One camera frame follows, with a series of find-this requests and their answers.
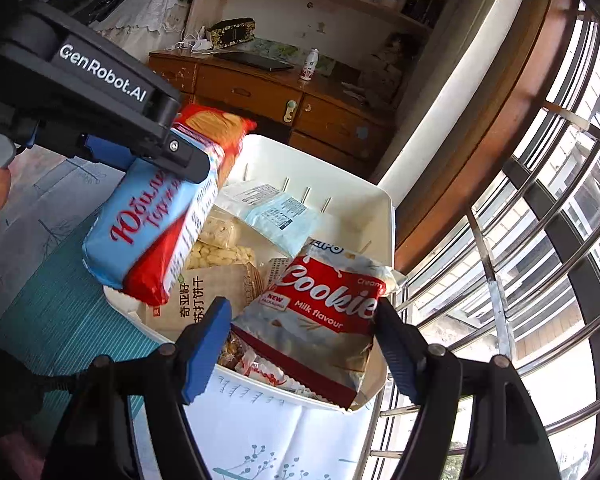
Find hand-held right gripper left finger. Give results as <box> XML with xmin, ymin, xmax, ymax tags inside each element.
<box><xmin>40</xmin><ymin>296</ymin><xmax>233</xmax><ymax>480</ymax></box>

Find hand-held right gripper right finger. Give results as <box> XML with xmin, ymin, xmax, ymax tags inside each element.
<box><xmin>375</xmin><ymin>300</ymin><xmax>563</xmax><ymax>480</ymax></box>

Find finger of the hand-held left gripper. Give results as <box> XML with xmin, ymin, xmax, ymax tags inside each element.
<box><xmin>81</xmin><ymin>135</ymin><xmax>138</xmax><ymax>172</ymax></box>
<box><xmin>129</xmin><ymin>129</ymin><xmax>212</xmax><ymax>185</ymax></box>

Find white red cookie packet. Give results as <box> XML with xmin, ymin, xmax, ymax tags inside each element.
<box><xmin>230</xmin><ymin>237</ymin><xmax>406</xmax><ymax>410</ymax></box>

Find blue red biscuit pack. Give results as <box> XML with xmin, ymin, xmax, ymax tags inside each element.
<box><xmin>81</xmin><ymin>104</ymin><xmax>257</xmax><ymax>301</ymax></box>

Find white plastic box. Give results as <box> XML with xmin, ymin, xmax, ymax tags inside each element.
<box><xmin>102</xmin><ymin>134</ymin><xmax>396</xmax><ymax>413</ymax></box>

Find small nut packet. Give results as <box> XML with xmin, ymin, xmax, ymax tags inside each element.
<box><xmin>216</xmin><ymin>332</ymin><xmax>248</xmax><ymax>367</ymax></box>

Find tan cracker packet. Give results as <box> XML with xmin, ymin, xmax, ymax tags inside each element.
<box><xmin>144</xmin><ymin>262</ymin><xmax>265</xmax><ymax>333</ymax></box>

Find white printed flat packet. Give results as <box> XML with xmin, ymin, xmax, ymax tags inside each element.
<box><xmin>214</xmin><ymin>180</ymin><xmax>287</xmax><ymax>218</ymax></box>

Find yellow cracker pack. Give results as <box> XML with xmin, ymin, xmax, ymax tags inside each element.
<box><xmin>199</xmin><ymin>212</ymin><xmax>242</xmax><ymax>250</ymax></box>
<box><xmin>184</xmin><ymin>241</ymin><xmax>258</xmax><ymax>272</ymax></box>

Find white lace cover cloth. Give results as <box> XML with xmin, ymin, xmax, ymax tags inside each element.
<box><xmin>87</xmin><ymin>0</ymin><xmax>203</xmax><ymax>36</ymax></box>

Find wooden desk with drawers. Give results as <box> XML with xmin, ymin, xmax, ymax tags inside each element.
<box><xmin>147</xmin><ymin>49</ymin><xmax>396</xmax><ymax>173</ymax></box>

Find blue printed tablecloth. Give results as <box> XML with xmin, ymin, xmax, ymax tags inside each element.
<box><xmin>0</xmin><ymin>150</ymin><xmax>381</xmax><ymax>480</ymax></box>

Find teal blue snack packet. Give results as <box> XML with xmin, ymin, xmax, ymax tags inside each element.
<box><xmin>242</xmin><ymin>195</ymin><xmax>327</xmax><ymax>259</ymax></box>

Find black laptop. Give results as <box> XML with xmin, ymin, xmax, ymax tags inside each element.
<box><xmin>215</xmin><ymin>50</ymin><xmax>296</xmax><ymax>72</ymax></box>

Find dark floral pencil case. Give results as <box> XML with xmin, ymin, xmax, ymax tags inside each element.
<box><xmin>206</xmin><ymin>19</ymin><xmax>257</xmax><ymax>48</ymax></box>

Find green printed sheet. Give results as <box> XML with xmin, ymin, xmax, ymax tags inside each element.
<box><xmin>252</xmin><ymin>39</ymin><xmax>338</xmax><ymax>72</ymax></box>

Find white bottle red label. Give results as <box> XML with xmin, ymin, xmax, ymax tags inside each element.
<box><xmin>300</xmin><ymin>48</ymin><xmax>321</xmax><ymax>82</ymax></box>

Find window with metal grille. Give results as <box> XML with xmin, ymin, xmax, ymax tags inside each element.
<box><xmin>370</xmin><ymin>15</ymin><xmax>600</xmax><ymax>480</ymax></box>

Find black jacket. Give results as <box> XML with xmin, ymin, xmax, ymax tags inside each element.
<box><xmin>0</xmin><ymin>332</ymin><xmax>48</xmax><ymax>461</ymax></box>

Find cream storage box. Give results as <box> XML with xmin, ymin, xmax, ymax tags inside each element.
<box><xmin>360</xmin><ymin>60</ymin><xmax>406</xmax><ymax>106</ymax></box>

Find plush doll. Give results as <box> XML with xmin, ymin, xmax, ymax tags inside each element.
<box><xmin>375</xmin><ymin>32</ymin><xmax>421</xmax><ymax>68</ymax></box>

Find white charger cables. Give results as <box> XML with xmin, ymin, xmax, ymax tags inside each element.
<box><xmin>172</xmin><ymin>30</ymin><xmax>216</xmax><ymax>56</ymax></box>

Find wooden window frame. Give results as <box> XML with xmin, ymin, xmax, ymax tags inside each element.
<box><xmin>395</xmin><ymin>0</ymin><xmax>581</xmax><ymax>273</ymax></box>

